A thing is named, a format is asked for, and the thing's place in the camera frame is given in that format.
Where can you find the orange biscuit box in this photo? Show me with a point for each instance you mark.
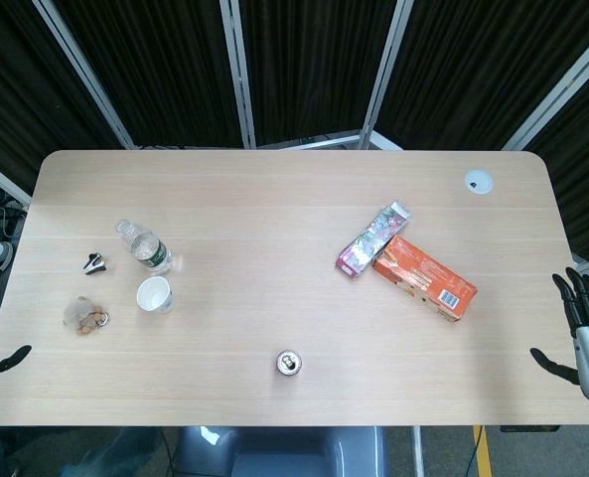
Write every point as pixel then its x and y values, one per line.
pixel 423 278

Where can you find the white table leg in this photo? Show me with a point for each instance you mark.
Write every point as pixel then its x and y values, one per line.
pixel 418 452

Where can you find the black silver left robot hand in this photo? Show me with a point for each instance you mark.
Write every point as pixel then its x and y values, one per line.
pixel 6 362

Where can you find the transparent plastic bottle green label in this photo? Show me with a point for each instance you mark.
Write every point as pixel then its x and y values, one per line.
pixel 147 248

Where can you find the black fabric partition panel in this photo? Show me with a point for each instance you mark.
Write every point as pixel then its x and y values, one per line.
pixel 582 189
pixel 21 89
pixel 160 69
pixel 319 64
pixel 473 74

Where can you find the white paper cup blue flower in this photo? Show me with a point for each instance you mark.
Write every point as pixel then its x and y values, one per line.
pixel 153 294

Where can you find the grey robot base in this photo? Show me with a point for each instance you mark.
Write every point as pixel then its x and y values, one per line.
pixel 279 452

